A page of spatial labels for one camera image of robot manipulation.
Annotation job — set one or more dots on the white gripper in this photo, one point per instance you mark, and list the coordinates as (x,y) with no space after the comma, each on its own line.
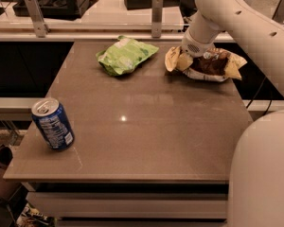
(195,48)

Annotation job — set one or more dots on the brown chip bag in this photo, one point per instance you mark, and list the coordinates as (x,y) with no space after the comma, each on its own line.
(216,64)

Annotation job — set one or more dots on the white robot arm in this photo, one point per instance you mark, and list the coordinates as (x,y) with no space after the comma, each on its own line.
(256,182)

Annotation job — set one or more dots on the green chip bag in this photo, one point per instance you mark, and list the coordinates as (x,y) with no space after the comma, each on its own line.
(124,56)

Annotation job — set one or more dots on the blue pepsi can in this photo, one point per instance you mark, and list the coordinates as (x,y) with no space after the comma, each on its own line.
(50,118)

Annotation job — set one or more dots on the black box on counter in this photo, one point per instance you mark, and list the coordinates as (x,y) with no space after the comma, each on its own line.
(63,9)

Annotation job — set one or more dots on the white cabinet drawer front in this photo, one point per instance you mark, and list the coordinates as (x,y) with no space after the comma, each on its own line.
(128,205)

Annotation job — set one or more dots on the brown bin at left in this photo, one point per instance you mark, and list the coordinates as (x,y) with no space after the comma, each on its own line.
(7,189)

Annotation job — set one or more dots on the centre metal rail bracket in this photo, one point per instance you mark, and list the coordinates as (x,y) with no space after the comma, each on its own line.
(156,18)

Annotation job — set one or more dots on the metal rail bracket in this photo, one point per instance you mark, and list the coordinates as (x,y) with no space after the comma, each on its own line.
(37,18)
(156,18)

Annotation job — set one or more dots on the left metal rail bracket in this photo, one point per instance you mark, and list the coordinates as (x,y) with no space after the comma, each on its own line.
(37,18)

